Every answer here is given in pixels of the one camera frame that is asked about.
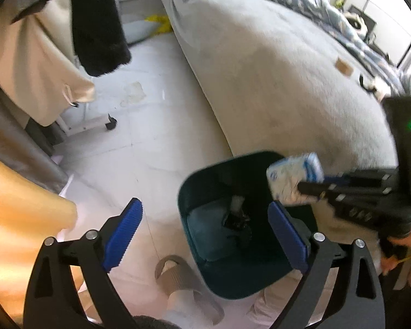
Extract cardboard tape ring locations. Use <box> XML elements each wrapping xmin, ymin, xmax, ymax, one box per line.
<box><xmin>335</xmin><ymin>58</ymin><xmax>354</xmax><ymax>78</ymax></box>

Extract black plastic hook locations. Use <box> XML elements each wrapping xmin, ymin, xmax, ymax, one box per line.
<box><xmin>359</xmin><ymin>75</ymin><xmax>375</xmax><ymax>93</ymax></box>

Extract black long coat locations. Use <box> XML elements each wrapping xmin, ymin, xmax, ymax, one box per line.
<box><xmin>70</xmin><ymin>0</ymin><xmax>131</xmax><ymax>78</ymax></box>

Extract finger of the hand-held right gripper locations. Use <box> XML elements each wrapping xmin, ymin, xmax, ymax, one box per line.
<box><xmin>324</xmin><ymin>168</ymin><xmax>400</xmax><ymax>188</ymax></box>
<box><xmin>297</xmin><ymin>181</ymin><xmax>398</xmax><ymax>208</ymax></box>

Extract dark fuzzy cloth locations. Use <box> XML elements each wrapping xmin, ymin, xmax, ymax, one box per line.
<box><xmin>130</xmin><ymin>315</ymin><xmax>173</xmax><ymax>329</ymax></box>

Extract white plush pet bed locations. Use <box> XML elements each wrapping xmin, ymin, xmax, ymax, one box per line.
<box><xmin>342</xmin><ymin>11</ymin><xmax>369</xmax><ymax>40</ymax></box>

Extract white wardrobe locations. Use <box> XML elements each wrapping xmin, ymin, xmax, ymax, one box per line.
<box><xmin>342</xmin><ymin>0</ymin><xmax>411</xmax><ymax>69</ymax></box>

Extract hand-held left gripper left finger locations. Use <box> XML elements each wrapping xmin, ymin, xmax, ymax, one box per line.
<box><xmin>22</xmin><ymin>197</ymin><xmax>144</xmax><ymax>329</ymax></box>

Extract grey upholstered bed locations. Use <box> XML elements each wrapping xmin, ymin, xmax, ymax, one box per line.
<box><xmin>159</xmin><ymin>0</ymin><xmax>411</xmax><ymax>247</ymax></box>

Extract grey floor cushion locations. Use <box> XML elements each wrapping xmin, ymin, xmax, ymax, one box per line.
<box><xmin>125</xmin><ymin>19</ymin><xmax>158</xmax><ymax>45</ymax></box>

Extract white blue tissue pack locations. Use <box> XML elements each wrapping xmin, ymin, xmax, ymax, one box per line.
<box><xmin>266</xmin><ymin>152</ymin><xmax>325</xmax><ymax>206</ymax></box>

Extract yellow plastic bag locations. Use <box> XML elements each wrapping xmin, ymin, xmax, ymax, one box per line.
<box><xmin>145</xmin><ymin>14</ymin><xmax>173</xmax><ymax>36</ymax></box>

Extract clothes rack wheeled base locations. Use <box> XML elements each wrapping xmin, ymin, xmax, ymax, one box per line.
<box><xmin>53</xmin><ymin>51</ymin><xmax>118</xmax><ymax>138</ymax></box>

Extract cream long coat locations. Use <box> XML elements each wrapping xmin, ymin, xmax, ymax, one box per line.
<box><xmin>0</xmin><ymin>0</ymin><xmax>96</xmax><ymax>127</ymax></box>

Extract taupe ribbed slipper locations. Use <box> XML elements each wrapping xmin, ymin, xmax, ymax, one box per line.
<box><xmin>155</xmin><ymin>254</ymin><xmax>226</xmax><ymax>326</ymax></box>

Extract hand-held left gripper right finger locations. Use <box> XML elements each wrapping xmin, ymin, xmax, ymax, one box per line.
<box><xmin>266</xmin><ymin>200</ymin><xmax>387</xmax><ymax>329</ymax></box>

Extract white cloth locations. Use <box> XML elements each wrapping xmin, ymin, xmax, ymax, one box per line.
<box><xmin>372</xmin><ymin>82</ymin><xmax>393</xmax><ymax>98</ymax></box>

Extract dark teal trash bin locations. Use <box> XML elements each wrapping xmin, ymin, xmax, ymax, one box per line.
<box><xmin>177</xmin><ymin>150</ymin><xmax>324</xmax><ymax>299</ymax></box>

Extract pink fleece pants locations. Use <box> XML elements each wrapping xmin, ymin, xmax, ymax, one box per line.
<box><xmin>247</xmin><ymin>271</ymin><xmax>339</xmax><ymax>329</ymax></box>

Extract blue patterned duvet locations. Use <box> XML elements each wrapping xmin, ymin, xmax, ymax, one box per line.
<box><xmin>253</xmin><ymin>0</ymin><xmax>403</xmax><ymax>88</ymax></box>

